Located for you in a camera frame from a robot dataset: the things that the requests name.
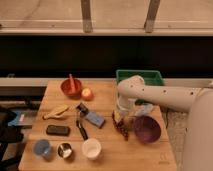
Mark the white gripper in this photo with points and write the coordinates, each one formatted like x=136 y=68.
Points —
x=123 y=107

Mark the yellow banana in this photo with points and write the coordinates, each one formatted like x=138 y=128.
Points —
x=57 y=112

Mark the clear plastic bag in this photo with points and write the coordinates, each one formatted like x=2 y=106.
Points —
x=144 y=109

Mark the green plastic tray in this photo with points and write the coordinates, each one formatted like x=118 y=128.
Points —
x=150 y=77

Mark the red bowl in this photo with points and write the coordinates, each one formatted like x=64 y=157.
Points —
x=65 y=87

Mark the small metal cup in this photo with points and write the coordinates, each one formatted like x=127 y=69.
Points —
x=65 y=150

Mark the red spoon in bowl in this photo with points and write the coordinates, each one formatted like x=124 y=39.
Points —
x=72 y=84

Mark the white cup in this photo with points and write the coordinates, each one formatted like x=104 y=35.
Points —
x=91 y=148

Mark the blue plastic cup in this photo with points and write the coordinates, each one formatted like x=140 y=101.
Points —
x=42 y=148

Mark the black handled tool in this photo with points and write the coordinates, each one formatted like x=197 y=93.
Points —
x=80 y=111

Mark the dark red grape bunch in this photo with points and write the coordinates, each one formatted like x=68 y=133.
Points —
x=119 y=125

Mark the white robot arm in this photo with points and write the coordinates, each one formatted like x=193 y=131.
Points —
x=197 y=102

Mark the blue sponge block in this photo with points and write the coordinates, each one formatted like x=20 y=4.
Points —
x=95 y=119

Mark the purple bowl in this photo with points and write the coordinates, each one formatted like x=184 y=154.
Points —
x=146 y=129

